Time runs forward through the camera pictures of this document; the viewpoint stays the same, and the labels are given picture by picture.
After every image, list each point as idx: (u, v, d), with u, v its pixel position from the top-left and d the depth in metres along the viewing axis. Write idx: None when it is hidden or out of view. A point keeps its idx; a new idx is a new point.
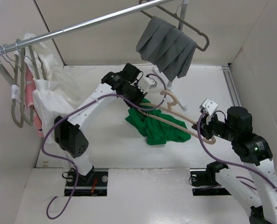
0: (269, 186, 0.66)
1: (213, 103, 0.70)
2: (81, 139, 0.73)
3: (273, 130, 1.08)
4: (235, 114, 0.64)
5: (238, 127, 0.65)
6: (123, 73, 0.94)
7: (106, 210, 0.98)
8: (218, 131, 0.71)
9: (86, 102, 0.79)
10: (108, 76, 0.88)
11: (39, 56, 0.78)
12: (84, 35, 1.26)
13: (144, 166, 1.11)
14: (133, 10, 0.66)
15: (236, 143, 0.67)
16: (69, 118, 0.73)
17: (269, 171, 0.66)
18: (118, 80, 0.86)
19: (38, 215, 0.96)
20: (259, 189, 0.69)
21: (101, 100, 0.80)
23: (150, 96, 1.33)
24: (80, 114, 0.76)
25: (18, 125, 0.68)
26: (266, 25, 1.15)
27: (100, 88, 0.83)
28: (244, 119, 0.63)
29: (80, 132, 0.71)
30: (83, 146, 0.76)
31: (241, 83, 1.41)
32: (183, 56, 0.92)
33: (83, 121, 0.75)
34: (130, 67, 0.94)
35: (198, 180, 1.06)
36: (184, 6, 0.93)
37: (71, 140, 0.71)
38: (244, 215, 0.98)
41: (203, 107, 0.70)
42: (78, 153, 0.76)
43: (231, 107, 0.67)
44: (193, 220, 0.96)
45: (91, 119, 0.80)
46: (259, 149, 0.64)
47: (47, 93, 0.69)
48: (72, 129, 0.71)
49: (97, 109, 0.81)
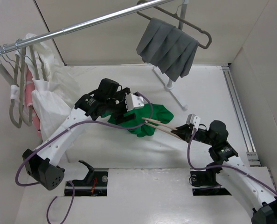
0: (241, 173, 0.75)
1: (197, 118, 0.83)
2: (54, 173, 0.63)
3: (274, 130, 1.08)
4: (217, 130, 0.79)
5: (216, 139, 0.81)
6: (99, 92, 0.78)
7: (106, 210, 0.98)
8: (201, 138, 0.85)
9: (58, 131, 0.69)
10: (83, 98, 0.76)
11: (40, 56, 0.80)
12: (84, 35, 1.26)
13: (144, 166, 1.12)
14: (134, 10, 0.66)
15: (212, 150, 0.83)
16: (39, 153, 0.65)
17: (238, 163, 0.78)
18: (93, 103, 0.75)
19: (38, 216, 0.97)
20: (238, 181, 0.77)
21: (74, 128, 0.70)
23: (151, 96, 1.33)
24: (51, 146, 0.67)
25: (17, 125, 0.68)
26: (266, 26, 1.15)
27: (72, 114, 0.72)
28: (222, 135, 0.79)
29: (51, 167, 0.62)
30: (57, 178, 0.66)
31: (241, 83, 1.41)
32: (185, 55, 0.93)
33: (54, 155, 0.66)
34: (106, 84, 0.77)
35: (198, 180, 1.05)
36: (184, 6, 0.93)
37: (41, 175, 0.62)
38: (244, 215, 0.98)
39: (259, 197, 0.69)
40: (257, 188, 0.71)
41: (191, 123, 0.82)
42: (51, 186, 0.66)
43: (212, 122, 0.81)
44: (193, 220, 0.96)
45: (66, 146, 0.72)
46: (226, 151, 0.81)
47: (46, 94, 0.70)
48: (42, 164, 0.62)
49: (71, 137, 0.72)
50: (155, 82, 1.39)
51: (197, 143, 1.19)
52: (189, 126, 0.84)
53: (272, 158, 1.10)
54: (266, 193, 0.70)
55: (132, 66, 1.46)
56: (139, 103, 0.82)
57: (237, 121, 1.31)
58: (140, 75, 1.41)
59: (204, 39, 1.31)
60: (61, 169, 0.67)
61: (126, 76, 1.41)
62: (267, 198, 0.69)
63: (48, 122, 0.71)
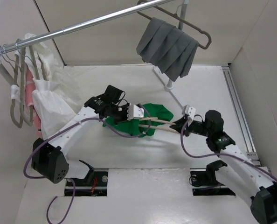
0: (238, 160, 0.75)
1: (192, 108, 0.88)
2: (62, 162, 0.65)
3: (274, 130, 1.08)
4: (211, 118, 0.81)
5: (212, 128, 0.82)
6: (105, 95, 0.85)
7: (106, 210, 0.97)
8: (198, 129, 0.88)
9: (68, 124, 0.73)
10: (91, 99, 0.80)
11: (40, 56, 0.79)
12: (84, 35, 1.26)
13: (144, 167, 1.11)
14: (134, 10, 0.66)
15: (209, 140, 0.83)
16: (50, 141, 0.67)
17: (235, 151, 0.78)
18: (101, 103, 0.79)
19: (38, 216, 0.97)
20: (236, 170, 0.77)
21: (85, 122, 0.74)
23: (150, 96, 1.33)
24: (62, 136, 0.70)
25: (17, 125, 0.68)
26: (266, 25, 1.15)
27: (83, 111, 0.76)
28: (218, 123, 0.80)
29: (61, 154, 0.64)
30: (63, 171, 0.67)
31: (241, 83, 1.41)
32: (184, 55, 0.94)
33: (65, 143, 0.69)
34: (113, 89, 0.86)
35: (198, 180, 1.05)
36: (184, 6, 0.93)
37: (50, 164, 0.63)
38: (244, 215, 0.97)
39: (257, 182, 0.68)
40: (254, 174, 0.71)
41: (186, 113, 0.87)
42: (56, 179, 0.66)
43: (208, 112, 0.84)
44: (193, 220, 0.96)
45: (74, 140, 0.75)
46: (223, 140, 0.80)
47: (46, 94, 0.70)
48: (54, 152, 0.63)
49: (79, 132, 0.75)
50: (155, 82, 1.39)
51: (198, 143, 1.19)
52: (185, 116, 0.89)
53: (272, 158, 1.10)
54: (264, 178, 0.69)
55: (132, 66, 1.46)
56: (139, 115, 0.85)
57: (238, 121, 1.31)
58: (140, 75, 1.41)
59: (204, 39, 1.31)
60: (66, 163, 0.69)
61: (126, 76, 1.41)
62: (265, 183, 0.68)
63: (47, 122, 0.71)
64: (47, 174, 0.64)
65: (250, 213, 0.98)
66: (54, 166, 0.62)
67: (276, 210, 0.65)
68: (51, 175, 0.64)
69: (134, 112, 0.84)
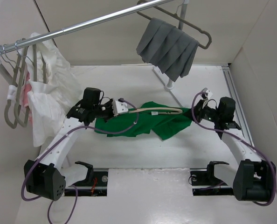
0: (235, 138, 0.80)
1: (210, 92, 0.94)
2: (57, 179, 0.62)
3: (274, 130, 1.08)
4: (224, 101, 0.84)
5: (222, 111, 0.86)
6: (85, 101, 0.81)
7: (106, 210, 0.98)
8: (210, 114, 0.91)
9: (56, 139, 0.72)
10: (73, 108, 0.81)
11: (43, 57, 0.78)
12: (84, 35, 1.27)
13: (144, 167, 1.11)
14: (134, 10, 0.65)
15: (218, 123, 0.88)
16: (41, 160, 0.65)
17: (237, 132, 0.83)
18: (84, 111, 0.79)
19: (38, 216, 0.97)
20: (232, 147, 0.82)
21: (72, 133, 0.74)
23: (151, 96, 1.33)
24: (52, 153, 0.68)
25: (11, 126, 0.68)
26: (266, 26, 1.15)
27: (67, 122, 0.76)
28: (228, 107, 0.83)
29: (56, 171, 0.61)
30: (61, 186, 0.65)
31: (240, 83, 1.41)
32: (184, 55, 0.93)
33: (57, 159, 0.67)
34: (90, 93, 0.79)
35: (197, 180, 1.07)
36: (184, 6, 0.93)
37: (46, 182, 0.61)
38: (243, 215, 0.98)
39: (245, 156, 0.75)
40: (246, 150, 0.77)
41: (204, 92, 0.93)
42: (57, 195, 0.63)
43: (224, 97, 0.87)
44: (193, 220, 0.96)
45: (65, 153, 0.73)
46: (230, 125, 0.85)
47: (41, 96, 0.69)
48: (48, 170, 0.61)
49: (68, 144, 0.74)
50: (155, 82, 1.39)
51: (197, 143, 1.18)
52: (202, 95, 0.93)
53: (271, 158, 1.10)
54: (254, 156, 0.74)
55: (132, 66, 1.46)
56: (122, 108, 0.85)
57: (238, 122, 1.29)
58: (140, 75, 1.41)
59: (204, 38, 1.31)
60: (63, 176, 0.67)
61: (126, 76, 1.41)
62: (253, 158, 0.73)
63: (38, 126, 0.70)
64: (46, 192, 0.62)
65: (250, 213, 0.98)
66: (51, 184, 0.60)
67: (256, 188, 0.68)
68: (51, 193, 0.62)
69: (118, 108, 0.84)
